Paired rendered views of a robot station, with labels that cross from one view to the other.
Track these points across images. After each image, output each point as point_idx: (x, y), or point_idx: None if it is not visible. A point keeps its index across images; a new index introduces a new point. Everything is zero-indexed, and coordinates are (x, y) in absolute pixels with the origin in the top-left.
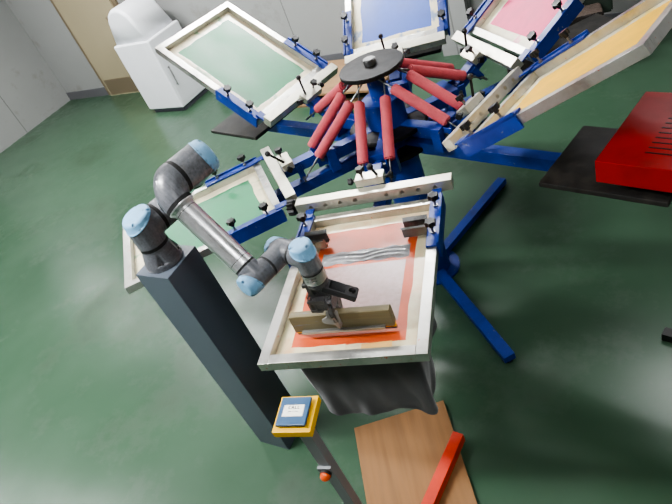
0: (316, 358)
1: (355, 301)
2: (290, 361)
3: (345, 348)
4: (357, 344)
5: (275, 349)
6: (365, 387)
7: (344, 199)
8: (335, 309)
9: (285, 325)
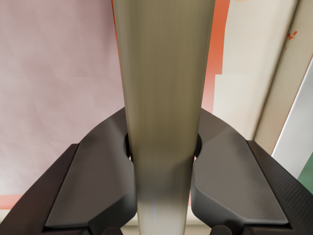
0: (300, 160)
1: (6, 76)
2: None
3: (238, 71)
4: (232, 22)
5: (202, 232)
6: None
7: None
8: (147, 179)
9: (128, 224)
